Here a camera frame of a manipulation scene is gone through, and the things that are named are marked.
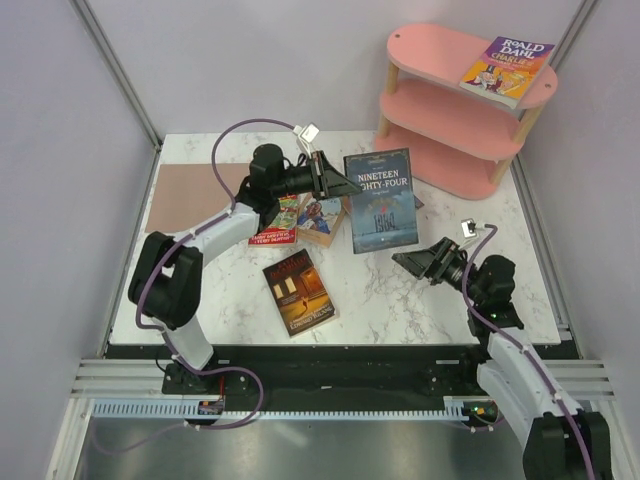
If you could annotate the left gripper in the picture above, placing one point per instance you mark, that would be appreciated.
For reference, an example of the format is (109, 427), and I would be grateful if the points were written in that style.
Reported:
(327, 181)

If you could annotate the tan Othello book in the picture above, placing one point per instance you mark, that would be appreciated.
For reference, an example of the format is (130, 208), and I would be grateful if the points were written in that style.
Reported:
(319, 220)

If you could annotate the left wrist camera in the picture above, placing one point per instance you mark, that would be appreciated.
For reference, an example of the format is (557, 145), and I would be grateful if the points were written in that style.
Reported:
(307, 133)

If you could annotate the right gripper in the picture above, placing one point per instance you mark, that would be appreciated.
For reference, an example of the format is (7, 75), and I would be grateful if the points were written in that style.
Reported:
(429, 262)

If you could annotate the pink three-tier shelf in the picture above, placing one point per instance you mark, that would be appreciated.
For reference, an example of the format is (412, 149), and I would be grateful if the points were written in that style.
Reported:
(459, 142)

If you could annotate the brown cardboard file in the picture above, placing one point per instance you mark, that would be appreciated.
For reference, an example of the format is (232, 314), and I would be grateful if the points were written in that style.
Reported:
(185, 195)

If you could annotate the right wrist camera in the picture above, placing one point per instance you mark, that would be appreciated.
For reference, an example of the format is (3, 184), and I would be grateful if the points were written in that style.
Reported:
(469, 229)

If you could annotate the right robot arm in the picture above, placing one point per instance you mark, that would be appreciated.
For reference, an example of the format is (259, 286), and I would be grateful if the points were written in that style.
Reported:
(559, 439)

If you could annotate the white slotted cable duct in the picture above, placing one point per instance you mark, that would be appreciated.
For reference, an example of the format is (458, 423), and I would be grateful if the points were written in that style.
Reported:
(212, 409)

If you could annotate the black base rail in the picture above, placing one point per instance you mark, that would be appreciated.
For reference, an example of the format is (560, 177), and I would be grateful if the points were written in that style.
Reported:
(338, 376)

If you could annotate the red Treehouse book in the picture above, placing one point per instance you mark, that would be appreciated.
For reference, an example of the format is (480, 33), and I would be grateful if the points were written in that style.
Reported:
(282, 231)

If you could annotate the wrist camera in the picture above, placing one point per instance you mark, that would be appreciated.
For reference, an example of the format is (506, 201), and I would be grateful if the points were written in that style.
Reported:
(307, 133)
(469, 229)

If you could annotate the Roald Dahl Charlie book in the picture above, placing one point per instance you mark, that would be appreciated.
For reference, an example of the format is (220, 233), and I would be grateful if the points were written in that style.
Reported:
(508, 70)

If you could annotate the brown Edward Tulane book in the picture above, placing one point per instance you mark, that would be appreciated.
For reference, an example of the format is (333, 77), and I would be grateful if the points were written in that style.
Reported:
(299, 293)

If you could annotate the blue Nineteen Eighty-Four book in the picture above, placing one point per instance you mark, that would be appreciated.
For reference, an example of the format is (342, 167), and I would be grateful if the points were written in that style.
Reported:
(383, 215)

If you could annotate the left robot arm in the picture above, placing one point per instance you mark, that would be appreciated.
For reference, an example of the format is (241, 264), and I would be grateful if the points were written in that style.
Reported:
(167, 280)

